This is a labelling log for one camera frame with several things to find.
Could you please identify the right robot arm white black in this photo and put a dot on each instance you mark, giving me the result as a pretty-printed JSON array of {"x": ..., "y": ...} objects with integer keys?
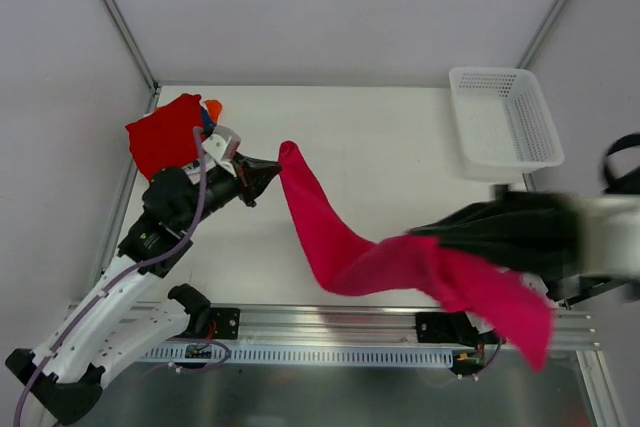
[{"x": 580, "y": 247}]

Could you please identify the folded orange t-shirt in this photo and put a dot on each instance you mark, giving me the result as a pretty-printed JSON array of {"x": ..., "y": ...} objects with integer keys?
[{"x": 211, "y": 110}]

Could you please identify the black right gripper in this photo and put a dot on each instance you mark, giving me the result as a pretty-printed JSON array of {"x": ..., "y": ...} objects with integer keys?
[{"x": 500, "y": 231}]

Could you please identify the left aluminium frame post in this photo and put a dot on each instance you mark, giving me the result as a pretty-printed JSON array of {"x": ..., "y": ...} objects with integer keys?
[{"x": 131, "y": 45}]

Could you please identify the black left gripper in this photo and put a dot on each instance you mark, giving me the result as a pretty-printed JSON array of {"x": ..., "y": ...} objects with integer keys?
[{"x": 243, "y": 180}]

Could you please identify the folded red t-shirt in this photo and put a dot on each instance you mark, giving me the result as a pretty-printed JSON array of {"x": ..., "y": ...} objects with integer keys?
[{"x": 165, "y": 138}]

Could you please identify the white slotted cable duct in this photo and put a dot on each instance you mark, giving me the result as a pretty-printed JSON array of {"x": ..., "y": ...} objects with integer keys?
[{"x": 188, "y": 353}]

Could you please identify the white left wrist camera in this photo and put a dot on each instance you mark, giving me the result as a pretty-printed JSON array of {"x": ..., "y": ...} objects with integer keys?
[{"x": 220, "y": 148}]

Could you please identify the aluminium mounting rail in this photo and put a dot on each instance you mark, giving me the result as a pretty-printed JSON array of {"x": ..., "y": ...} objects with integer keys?
[{"x": 333, "y": 326}]

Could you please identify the right aluminium frame post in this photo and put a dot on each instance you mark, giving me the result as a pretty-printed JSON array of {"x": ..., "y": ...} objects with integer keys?
[{"x": 542, "y": 33}]

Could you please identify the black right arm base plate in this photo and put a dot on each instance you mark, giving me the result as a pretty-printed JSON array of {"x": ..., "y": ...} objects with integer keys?
[{"x": 450, "y": 328}]

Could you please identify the crimson pink t-shirt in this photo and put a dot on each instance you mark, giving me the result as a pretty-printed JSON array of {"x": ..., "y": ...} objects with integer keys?
[{"x": 347, "y": 264}]

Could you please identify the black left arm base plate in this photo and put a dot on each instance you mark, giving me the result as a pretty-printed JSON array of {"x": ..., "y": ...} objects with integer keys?
[{"x": 223, "y": 323}]

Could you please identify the aluminium frame post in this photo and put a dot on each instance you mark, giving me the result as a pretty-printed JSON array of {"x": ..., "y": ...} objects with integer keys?
[
  {"x": 131, "y": 45},
  {"x": 542, "y": 33}
]

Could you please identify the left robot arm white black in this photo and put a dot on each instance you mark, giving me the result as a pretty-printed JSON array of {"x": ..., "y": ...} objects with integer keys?
[{"x": 68, "y": 373}]

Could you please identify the white perforated plastic basket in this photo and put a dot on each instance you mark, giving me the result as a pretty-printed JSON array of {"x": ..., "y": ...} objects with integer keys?
[{"x": 503, "y": 122}]

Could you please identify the folded white t-shirt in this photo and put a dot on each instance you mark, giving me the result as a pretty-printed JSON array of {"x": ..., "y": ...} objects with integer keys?
[{"x": 193, "y": 169}]

